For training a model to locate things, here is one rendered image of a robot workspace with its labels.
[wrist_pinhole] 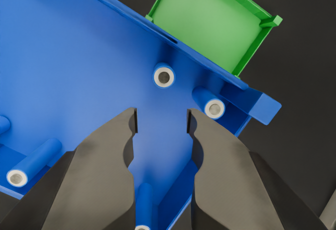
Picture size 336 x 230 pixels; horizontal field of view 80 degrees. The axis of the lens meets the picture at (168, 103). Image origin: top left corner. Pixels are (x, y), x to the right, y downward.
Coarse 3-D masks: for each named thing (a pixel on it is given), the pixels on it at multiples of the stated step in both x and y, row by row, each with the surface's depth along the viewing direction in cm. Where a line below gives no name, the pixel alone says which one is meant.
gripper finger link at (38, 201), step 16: (64, 160) 8; (48, 176) 7; (32, 192) 7; (48, 192) 7; (16, 208) 6; (32, 208) 6; (48, 208) 6; (0, 224) 6; (16, 224) 6; (32, 224) 6
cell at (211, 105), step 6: (192, 90) 22; (198, 90) 20; (204, 90) 20; (192, 96) 22; (198, 96) 19; (204, 96) 18; (210, 96) 17; (198, 102) 18; (204, 102) 17; (210, 102) 16; (216, 102) 16; (222, 102) 16; (204, 108) 16; (210, 108) 16; (216, 108) 16; (222, 108) 16; (210, 114) 17; (216, 114) 16; (222, 114) 17
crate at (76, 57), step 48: (0, 0) 19; (48, 0) 20; (96, 0) 20; (0, 48) 21; (48, 48) 21; (96, 48) 21; (144, 48) 21; (0, 96) 22; (48, 96) 22; (96, 96) 22; (144, 96) 22; (240, 96) 18; (0, 144) 23; (144, 144) 24; (192, 144) 24
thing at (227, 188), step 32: (192, 128) 12; (224, 128) 10; (192, 160) 11; (224, 160) 8; (192, 192) 8; (224, 192) 7; (256, 192) 7; (192, 224) 7; (224, 224) 6; (256, 224) 6
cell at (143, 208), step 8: (144, 184) 25; (144, 192) 23; (152, 192) 24; (136, 200) 23; (144, 200) 22; (136, 208) 21; (144, 208) 21; (136, 216) 20; (144, 216) 20; (136, 224) 19; (144, 224) 19
